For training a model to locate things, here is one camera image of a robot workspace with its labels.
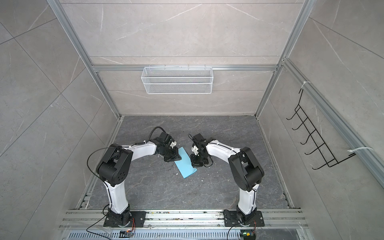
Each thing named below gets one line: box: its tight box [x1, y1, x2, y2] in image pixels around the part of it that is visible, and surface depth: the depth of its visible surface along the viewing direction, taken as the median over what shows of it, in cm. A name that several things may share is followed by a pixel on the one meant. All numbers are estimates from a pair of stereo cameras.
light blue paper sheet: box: [174, 146, 198, 179], surface depth 93 cm
